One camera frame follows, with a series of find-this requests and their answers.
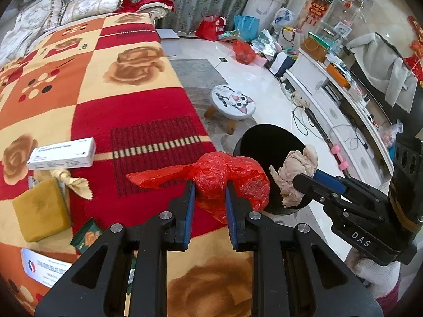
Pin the white medicine box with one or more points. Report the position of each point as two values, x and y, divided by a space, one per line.
62 155

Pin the clear acrylic shelf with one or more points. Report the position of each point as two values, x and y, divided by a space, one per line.
350 3

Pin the person's right hand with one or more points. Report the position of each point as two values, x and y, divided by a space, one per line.
376 277

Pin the white quilted cover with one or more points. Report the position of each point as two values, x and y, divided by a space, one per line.
16 46

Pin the silver foil bag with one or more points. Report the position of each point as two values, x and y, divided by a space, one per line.
267 43

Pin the pink dumbbell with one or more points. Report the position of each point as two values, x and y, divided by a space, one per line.
340 157

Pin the red plastic bag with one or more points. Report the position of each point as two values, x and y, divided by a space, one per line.
211 175
244 52

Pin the red yellow printed blanket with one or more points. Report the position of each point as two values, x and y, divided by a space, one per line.
99 112

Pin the orange box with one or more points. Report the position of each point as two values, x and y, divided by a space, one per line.
337 74

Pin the grey flat mat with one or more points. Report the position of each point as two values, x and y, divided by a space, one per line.
167 33

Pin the white lace cover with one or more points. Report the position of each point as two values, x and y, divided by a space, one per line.
267 6

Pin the beige medallion cushion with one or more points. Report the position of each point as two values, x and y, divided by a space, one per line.
92 6

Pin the cat print stool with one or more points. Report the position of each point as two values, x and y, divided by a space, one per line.
231 102

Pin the white plastic bag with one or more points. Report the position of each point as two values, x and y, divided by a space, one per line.
283 18

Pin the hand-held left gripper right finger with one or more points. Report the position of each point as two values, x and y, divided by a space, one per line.
231 211

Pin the yellow twisted candy wrapper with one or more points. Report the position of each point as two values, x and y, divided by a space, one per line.
79 186

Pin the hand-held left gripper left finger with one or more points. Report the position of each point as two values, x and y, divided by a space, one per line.
188 204

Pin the yellow sponge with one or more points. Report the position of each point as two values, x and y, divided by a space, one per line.
39 208

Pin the beige tissue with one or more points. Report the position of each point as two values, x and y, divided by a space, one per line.
294 168

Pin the blue shopping bag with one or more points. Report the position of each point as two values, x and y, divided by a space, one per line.
246 26

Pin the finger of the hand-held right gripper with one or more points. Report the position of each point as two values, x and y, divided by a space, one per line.
310 185
333 181

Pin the red shopping bag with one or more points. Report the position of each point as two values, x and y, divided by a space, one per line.
210 28

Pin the green patterned curtain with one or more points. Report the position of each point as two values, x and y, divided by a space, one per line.
198 0

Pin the red hanging decoration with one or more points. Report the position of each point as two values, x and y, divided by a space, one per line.
315 13

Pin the person's right forearm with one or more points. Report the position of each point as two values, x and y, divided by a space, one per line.
391 299

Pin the filled red plastic bag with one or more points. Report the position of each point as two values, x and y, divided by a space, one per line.
244 52

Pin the grey cloth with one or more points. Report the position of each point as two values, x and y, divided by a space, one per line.
380 62

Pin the black trash bin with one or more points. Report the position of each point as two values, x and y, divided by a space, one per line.
264 142

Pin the green snack packet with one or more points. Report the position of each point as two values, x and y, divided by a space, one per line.
86 236

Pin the black television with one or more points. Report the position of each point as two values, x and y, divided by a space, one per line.
413 105

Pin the white box with logo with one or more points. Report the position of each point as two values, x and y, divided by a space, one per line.
43 267

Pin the white tv cabinet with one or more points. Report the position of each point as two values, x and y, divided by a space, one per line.
330 105

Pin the kraft paper bag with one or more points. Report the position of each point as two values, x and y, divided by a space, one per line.
315 48

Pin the dark blue white bag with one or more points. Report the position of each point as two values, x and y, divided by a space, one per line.
282 66

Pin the grey patterned cushion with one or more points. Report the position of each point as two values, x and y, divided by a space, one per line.
36 13

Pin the red cloth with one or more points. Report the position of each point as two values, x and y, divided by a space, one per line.
142 6

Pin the white power strip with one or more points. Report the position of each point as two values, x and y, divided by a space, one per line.
299 99

